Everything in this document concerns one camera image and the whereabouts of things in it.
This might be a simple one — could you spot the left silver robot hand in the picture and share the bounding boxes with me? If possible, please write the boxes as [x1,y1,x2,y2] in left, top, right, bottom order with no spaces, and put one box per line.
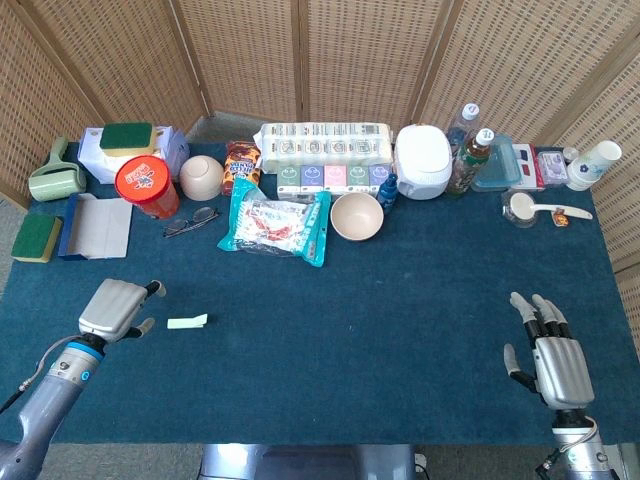
[78,278,167,345]

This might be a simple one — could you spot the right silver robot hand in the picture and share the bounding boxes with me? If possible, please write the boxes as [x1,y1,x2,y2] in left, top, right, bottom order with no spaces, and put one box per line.
[503,292,596,410]

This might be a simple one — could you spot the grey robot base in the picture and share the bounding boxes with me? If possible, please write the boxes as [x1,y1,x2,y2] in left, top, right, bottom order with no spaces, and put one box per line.
[199,443,417,480]

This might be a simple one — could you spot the white paper sheet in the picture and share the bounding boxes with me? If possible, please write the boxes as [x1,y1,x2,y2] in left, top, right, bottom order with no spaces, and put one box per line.
[57,192,134,263]

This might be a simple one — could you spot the green and yellow sponge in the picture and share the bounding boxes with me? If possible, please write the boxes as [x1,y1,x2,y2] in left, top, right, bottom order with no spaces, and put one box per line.
[99,122,154,158]
[10,213,64,264]

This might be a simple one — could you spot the black-rimmed eyeglasses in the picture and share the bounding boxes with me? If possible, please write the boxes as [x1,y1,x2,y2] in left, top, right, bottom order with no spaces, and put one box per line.
[161,206,221,239]

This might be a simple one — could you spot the red instant noodle cup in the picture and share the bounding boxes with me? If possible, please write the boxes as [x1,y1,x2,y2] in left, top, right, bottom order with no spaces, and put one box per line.
[114,155,181,220]

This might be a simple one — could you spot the pale green lint roller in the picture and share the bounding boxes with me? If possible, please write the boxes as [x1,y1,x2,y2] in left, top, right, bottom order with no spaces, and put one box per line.
[28,136,87,203]

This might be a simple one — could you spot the white plastic tissue pack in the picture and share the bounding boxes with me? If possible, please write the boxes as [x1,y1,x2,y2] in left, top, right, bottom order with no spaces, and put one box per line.
[78,124,191,185]

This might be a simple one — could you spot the small glass bowl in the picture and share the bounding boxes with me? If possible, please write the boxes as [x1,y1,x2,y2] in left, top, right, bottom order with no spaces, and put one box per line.
[501,189,542,230]

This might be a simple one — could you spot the upturned beige bowl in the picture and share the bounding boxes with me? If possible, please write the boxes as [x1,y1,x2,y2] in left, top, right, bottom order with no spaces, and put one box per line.
[179,155,225,202]

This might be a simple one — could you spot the beige plastic spoon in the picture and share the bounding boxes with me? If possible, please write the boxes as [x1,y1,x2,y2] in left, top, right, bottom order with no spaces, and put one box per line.
[509,193,594,222]

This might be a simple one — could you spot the teal clear food package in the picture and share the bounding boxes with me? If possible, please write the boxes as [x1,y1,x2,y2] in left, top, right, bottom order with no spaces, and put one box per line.
[216,177,333,268]

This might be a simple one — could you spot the brown cookie snack bag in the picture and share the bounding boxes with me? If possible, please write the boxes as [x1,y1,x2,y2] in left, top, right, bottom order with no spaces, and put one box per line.
[220,140,263,197]

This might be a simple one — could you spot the clear case with purple contents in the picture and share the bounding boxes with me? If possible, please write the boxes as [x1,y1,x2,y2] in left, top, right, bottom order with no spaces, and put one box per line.
[537,149,570,187]

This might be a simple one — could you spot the flower print paper cup stack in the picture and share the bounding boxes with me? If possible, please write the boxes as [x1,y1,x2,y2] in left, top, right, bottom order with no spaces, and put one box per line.
[566,140,623,193]

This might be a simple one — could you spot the red white box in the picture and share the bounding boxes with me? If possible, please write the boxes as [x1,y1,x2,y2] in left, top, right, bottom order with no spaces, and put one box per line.
[512,143,547,191]

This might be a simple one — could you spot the clear container with blue lid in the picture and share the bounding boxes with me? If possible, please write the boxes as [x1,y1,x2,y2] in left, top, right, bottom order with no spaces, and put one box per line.
[470,134,522,194]

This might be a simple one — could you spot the blue carpet table cover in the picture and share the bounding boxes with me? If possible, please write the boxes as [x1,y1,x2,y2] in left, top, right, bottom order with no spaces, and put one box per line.
[0,142,640,446]

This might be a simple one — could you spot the green-capped seasoning bottle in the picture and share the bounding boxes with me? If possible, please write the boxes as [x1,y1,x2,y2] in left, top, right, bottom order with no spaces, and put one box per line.
[445,128,496,197]

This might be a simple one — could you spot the small green tissue pack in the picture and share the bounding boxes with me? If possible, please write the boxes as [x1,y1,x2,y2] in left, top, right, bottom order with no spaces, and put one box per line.
[347,164,372,194]
[277,164,303,197]

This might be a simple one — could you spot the blue spray bottle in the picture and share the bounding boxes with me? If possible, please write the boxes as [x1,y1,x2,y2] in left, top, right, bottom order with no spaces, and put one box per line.
[376,173,399,210]

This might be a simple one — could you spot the beige open bowl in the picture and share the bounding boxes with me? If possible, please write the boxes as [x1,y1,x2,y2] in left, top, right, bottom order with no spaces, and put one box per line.
[330,192,385,243]

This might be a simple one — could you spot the clear water bottle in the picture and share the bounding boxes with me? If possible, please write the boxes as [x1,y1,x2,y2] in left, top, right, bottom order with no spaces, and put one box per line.
[446,103,482,151]

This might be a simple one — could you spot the wicker folding screen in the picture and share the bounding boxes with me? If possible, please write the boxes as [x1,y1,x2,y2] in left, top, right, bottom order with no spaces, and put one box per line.
[0,0,640,374]

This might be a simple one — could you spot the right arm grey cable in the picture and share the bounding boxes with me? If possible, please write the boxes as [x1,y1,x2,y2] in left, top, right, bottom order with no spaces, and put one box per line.
[534,418,601,476]

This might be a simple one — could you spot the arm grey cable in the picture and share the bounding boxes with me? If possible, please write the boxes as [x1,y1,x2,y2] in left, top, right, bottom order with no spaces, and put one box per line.
[534,418,601,476]
[0,335,76,414]

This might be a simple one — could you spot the left arm grey cable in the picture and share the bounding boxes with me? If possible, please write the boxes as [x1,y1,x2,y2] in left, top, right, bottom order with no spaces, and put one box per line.
[0,335,76,414]

